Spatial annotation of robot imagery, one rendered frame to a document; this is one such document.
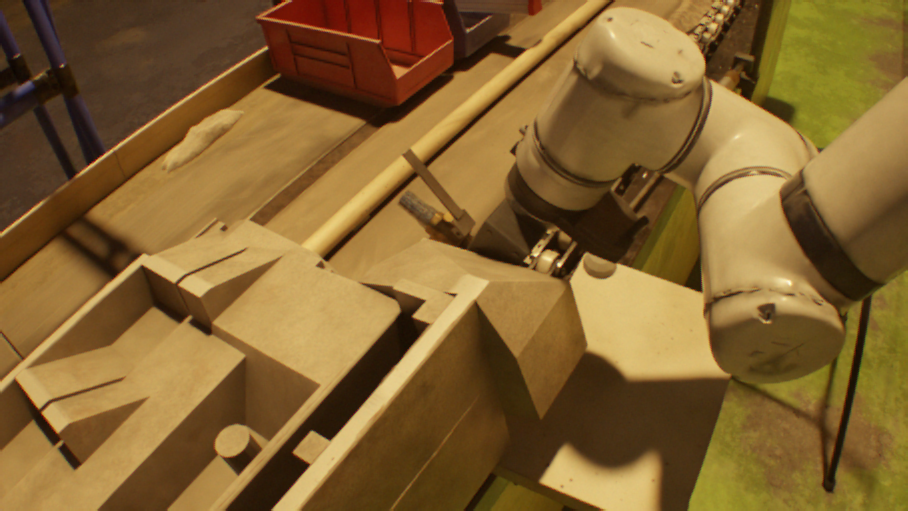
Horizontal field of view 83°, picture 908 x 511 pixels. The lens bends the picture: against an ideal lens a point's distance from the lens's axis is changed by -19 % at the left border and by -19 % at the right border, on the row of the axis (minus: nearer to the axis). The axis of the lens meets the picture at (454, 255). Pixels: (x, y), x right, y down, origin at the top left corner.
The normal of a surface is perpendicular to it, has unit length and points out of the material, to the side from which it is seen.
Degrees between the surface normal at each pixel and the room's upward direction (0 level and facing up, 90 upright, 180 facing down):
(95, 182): 90
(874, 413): 0
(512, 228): 25
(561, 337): 71
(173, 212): 0
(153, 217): 0
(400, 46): 88
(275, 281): 10
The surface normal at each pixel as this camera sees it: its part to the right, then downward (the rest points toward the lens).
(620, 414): -0.06, -0.69
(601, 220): 0.30, -0.47
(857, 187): -0.86, -0.07
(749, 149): -0.30, -0.68
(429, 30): -0.56, 0.59
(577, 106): -0.87, 0.22
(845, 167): -0.88, -0.37
